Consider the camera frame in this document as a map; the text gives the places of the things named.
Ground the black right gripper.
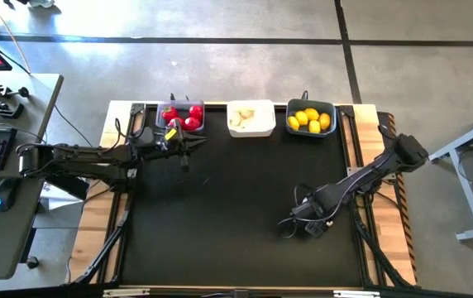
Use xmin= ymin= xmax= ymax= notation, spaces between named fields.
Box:
xmin=291 ymin=187 xmax=339 ymax=239

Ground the white paper sheet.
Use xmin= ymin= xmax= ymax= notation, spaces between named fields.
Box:
xmin=37 ymin=180 xmax=81 ymax=211

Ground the yellow-black hazard tape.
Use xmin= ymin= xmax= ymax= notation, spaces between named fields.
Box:
xmin=392 ymin=171 xmax=418 ymax=285

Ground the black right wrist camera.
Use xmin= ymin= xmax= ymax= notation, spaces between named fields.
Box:
xmin=304 ymin=220 xmax=329 ymax=240

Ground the black table mat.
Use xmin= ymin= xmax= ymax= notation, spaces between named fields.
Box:
xmin=120 ymin=103 xmax=364 ymax=289

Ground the white plastic basket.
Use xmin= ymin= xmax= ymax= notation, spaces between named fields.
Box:
xmin=225 ymin=99 xmax=277 ymax=139

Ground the black computer mouse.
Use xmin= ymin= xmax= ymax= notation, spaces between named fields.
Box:
xmin=0 ymin=176 xmax=20 ymax=214

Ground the grey metal desk frame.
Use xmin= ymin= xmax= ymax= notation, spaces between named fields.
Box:
xmin=428 ymin=103 xmax=473 ymax=243

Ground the wooden table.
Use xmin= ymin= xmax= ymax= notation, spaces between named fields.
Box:
xmin=68 ymin=99 xmax=419 ymax=291

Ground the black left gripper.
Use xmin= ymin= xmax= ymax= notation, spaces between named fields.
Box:
xmin=153 ymin=119 xmax=208 ymax=173

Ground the silver metal bracket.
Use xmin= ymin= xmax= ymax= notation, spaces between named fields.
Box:
xmin=102 ymin=287 xmax=151 ymax=298
xmin=332 ymin=289 xmax=381 ymax=298

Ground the black frame strut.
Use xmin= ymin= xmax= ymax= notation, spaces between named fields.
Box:
xmin=348 ymin=194 xmax=412 ymax=289
xmin=72 ymin=194 xmax=135 ymax=286

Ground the blue-grey plastic basket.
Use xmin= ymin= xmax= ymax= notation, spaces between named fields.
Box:
xmin=284 ymin=98 xmax=338 ymax=139

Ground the clear plastic basket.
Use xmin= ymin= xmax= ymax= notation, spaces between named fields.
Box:
xmin=155 ymin=99 xmax=206 ymax=134

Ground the black metal clamp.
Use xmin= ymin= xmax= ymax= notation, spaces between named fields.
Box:
xmin=0 ymin=80 xmax=31 ymax=101
xmin=0 ymin=98 xmax=26 ymax=120

